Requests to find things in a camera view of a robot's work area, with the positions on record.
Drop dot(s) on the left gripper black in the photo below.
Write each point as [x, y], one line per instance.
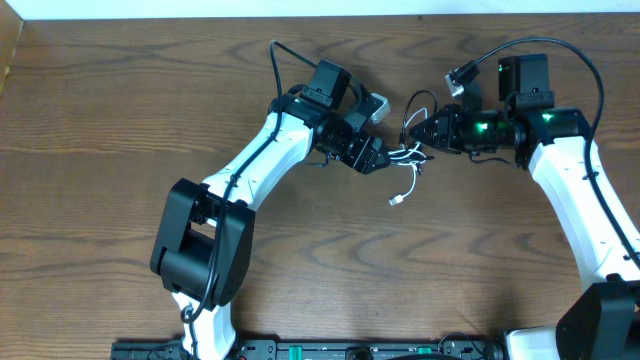
[364, 151]

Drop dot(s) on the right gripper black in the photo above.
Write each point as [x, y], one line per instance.
[448, 130]

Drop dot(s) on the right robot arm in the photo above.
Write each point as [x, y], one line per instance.
[552, 143]

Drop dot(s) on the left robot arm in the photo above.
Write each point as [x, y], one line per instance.
[203, 245]

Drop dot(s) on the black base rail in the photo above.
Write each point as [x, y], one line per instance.
[455, 347]

